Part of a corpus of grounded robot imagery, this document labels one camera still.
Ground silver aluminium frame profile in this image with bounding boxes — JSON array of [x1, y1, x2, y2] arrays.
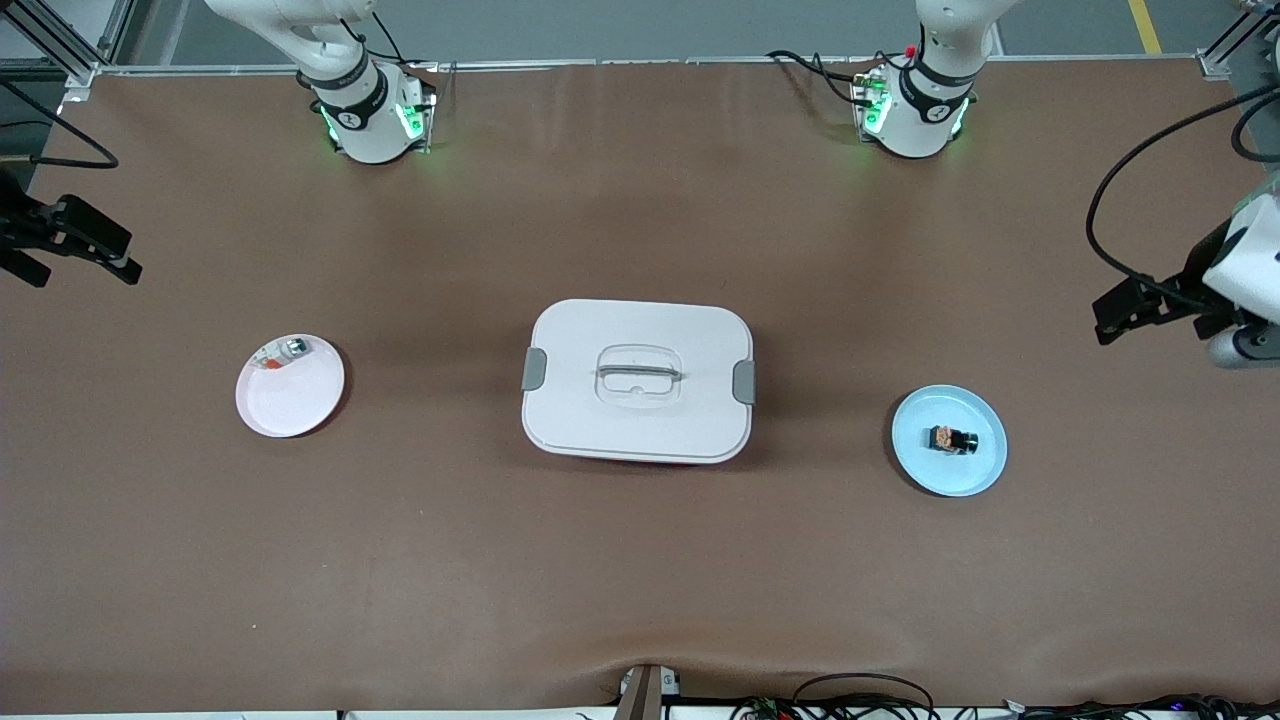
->
[[20, 0, 136, 101], [1197, 0, 1280, 81]]

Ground pink plate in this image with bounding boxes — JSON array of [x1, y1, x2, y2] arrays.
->
[[235, 333, 346, 439]]

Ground black left arm base cables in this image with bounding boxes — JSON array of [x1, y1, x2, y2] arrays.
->
[[767, 48, 876, 106]]

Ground black cable bundle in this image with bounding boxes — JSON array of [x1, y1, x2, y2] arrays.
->
[[730, 672, 1280, 720]]

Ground light blue plate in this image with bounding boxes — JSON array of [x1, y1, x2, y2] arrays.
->
[[891, 385, 1009, 498]]

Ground black right arm base cables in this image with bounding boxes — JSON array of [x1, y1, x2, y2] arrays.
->
[[372, 10, 441, 101]]

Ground white lidded box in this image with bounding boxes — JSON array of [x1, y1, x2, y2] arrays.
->
[[521, 299, 757, 465]]

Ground black arm base cables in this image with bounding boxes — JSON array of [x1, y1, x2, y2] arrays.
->
[[767, 48, 876, 106], [372, 10, 441, 101]]

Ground white and red switch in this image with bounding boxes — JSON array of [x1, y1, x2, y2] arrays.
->
[[255, 338, 313, 373]]

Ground brown table mat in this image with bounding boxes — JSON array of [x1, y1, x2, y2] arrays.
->
[[0, 55, 1280, 713]]

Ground brown bracket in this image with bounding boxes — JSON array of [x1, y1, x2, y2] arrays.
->
[[615, 664, 681, 720]]

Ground silver aluminium table rail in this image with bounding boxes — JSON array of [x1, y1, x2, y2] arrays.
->
[[95, 55, 1226, 76]]

